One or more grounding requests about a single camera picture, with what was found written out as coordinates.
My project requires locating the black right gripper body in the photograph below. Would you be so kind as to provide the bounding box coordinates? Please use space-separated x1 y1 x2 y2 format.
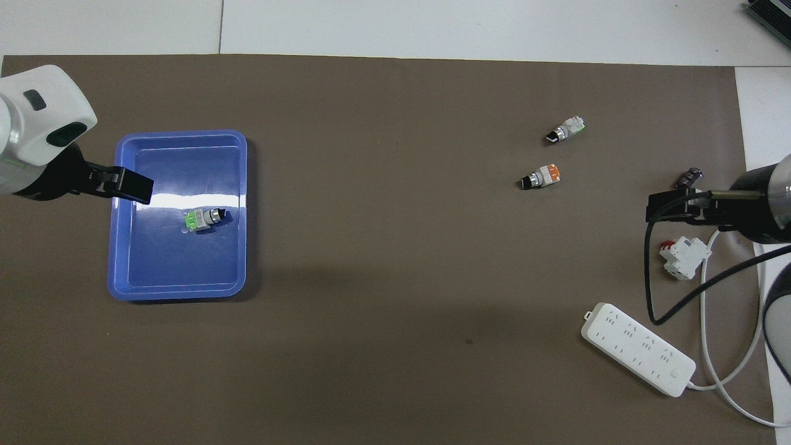
701 162 780 243

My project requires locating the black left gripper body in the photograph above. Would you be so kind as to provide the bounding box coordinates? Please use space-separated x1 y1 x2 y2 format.
12 143 118 201

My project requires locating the orange white switch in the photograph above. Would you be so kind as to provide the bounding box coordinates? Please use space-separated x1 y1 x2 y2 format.
518 163 562 191
185 208 229 234
544 116 586 146

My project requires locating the white red circuit breaker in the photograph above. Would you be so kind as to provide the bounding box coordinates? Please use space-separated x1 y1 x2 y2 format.
659 236 711 281

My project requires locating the blue plastic tray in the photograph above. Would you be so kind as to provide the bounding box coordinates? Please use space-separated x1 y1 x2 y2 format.
107 129 249 302

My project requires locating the white power strip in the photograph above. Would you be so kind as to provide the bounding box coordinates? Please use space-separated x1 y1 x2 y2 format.
580 302 697 398

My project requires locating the grey finned device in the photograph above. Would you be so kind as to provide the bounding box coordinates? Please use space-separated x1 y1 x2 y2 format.
745 0 791 33

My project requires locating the brown paper table mat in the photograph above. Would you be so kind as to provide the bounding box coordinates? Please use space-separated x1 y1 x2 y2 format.
0 54 762 445

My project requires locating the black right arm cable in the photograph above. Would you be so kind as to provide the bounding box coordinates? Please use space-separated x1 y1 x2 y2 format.
643 201 791 326

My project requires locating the white power strip cable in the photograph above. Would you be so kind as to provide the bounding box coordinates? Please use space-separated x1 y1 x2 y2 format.
685 229 791 428

